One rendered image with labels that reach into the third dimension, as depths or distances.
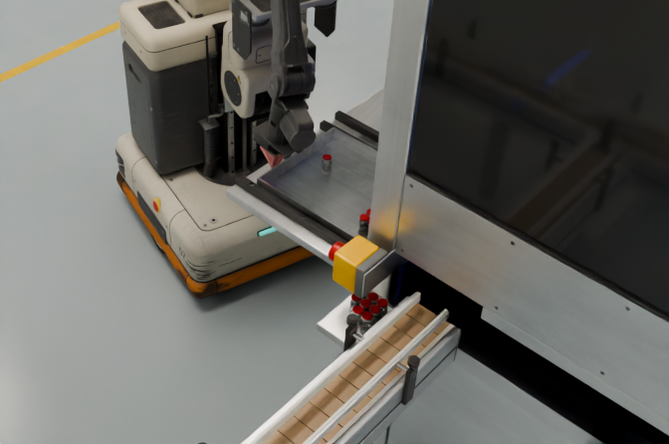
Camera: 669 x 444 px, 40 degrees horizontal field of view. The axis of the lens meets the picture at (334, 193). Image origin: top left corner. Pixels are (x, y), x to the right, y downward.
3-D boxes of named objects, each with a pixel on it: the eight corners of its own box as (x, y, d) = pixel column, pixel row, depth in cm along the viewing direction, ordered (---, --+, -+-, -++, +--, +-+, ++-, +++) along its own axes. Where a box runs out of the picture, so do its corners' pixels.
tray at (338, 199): (450, 203, 201) (453, 191, 199) (378, 265, 186) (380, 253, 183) (333, 138, 217) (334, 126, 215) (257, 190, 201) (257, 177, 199)
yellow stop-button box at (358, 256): (384, 279, 172) (388, 251, 167) (360, 300, 168) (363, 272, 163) (353, 259, 175) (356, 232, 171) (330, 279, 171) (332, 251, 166)
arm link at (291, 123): (311, 66, 187) (272, 71, 184) (334, 104, 181) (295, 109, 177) (299, 110, 196) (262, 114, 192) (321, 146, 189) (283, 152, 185)
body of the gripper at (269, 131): (284, 161, 194) (289, 136, 189) (251, 134, 198) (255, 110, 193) (306, 148, 198) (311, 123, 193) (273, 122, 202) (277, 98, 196)
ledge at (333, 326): (414, 330, 176) (415, 324, 174) (372, 368, 168) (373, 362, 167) (358, 293, 182) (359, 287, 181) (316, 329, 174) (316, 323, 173)
